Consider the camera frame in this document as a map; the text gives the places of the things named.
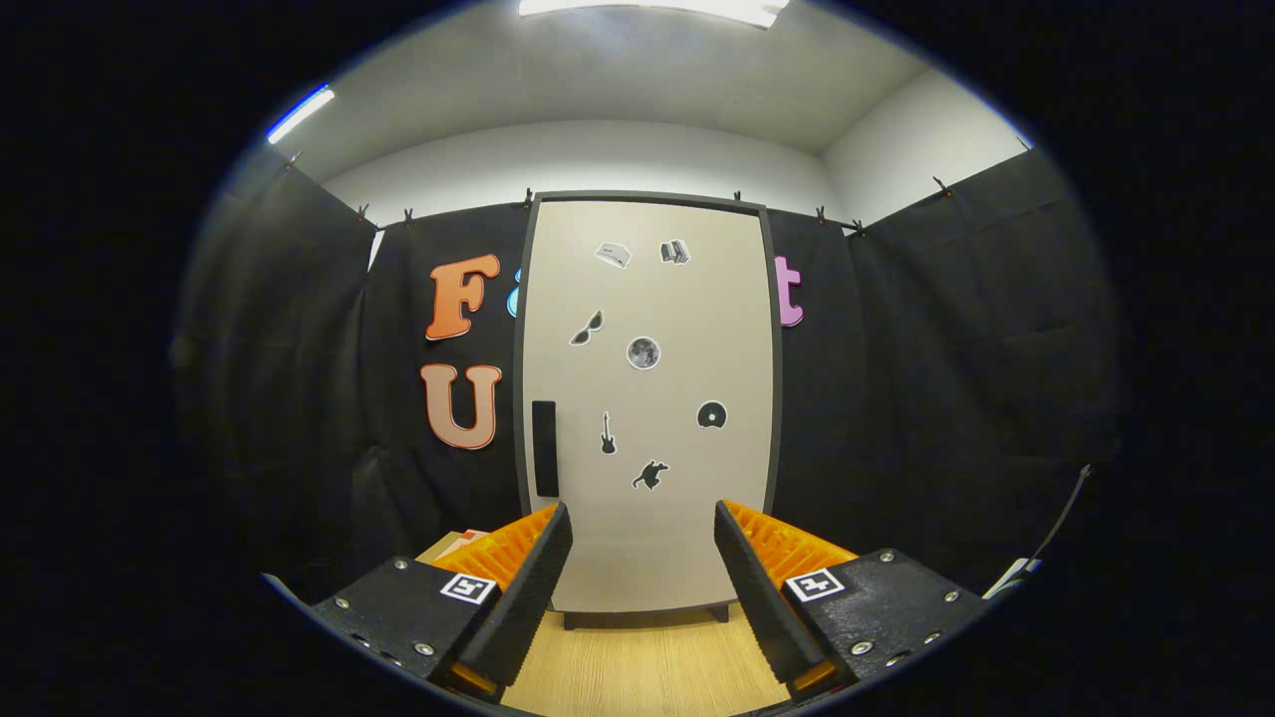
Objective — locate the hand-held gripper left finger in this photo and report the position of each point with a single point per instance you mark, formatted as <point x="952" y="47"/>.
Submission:
<point x="533" y="597"/>

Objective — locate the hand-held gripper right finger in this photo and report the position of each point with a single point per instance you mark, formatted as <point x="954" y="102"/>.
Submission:
<point x="757" y="597"/>

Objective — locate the grey shoe cabinet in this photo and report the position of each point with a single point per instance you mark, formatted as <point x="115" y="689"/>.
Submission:
<point x="518" y="378"/>

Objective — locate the white panel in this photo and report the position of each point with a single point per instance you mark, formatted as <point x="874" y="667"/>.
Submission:
<point x="1014" y="576"/>

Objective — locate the black backdrop cloth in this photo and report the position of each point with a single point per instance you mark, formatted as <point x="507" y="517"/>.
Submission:
<point x="946" y="378"/>

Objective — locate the row of black cloth clips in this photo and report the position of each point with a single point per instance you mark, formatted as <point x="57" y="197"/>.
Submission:
<point x="820" y="213"/>

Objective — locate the ceiling light panel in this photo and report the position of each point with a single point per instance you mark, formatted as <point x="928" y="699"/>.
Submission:
<point x="647" y="8"/>
<point x="299" y="115"/>

